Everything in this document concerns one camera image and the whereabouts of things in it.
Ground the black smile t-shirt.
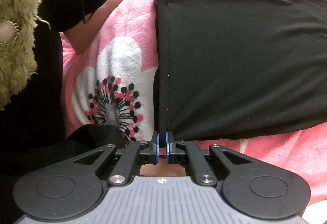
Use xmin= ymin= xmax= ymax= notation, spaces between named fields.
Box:
xmin=153 ymin=0 xmax=326 ymax=140

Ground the pink floral bed blanket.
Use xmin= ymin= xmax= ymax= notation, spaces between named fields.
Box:
xmin=63 ymin=0 xmax=326 ymax=223

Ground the operator right hand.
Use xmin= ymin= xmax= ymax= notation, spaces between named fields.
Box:
xmin=139 ymin=157 xmax=186 ymax=177

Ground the operator left hand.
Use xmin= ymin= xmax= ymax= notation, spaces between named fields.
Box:
xmin=63 ymin=0 xmax=124 ymax=55

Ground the green fuzzy jacket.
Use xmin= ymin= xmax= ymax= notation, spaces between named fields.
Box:
xmin=1 ymin=0 xmax=42 ymax=110

